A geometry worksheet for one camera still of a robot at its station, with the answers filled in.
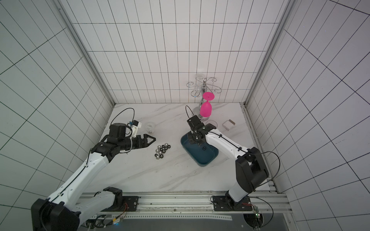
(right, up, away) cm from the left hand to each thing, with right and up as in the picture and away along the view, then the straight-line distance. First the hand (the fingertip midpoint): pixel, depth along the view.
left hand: (149, 143), depth 77 cm
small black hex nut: (+1, -8, +15) cm, 17 cm away
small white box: (+52, +8, +27) cm, 59 cm away
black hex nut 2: (+4, -11, +13) cm, 17 cm away
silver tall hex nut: (+2, -12, +13) cm, 17 cm away
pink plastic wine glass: (+33, +20, +14) cm, 41 cm away
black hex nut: (+7, -7, +17) cm, 20 cm away
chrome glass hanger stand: (+30, +33, +16) cm, 47 cm away
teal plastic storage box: (+31, -10, +13) cm, 35 cm away
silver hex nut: (+7, -5, +18) cm, 19 cm away
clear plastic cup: (+39, +10, +20) cm, 45 cm away
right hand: (+22, 0, +10) cm, 24 cm away
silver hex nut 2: (+2, -6, +17) cm, 18 cm away
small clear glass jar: (-5, +7, +22) cm, 23 cm away
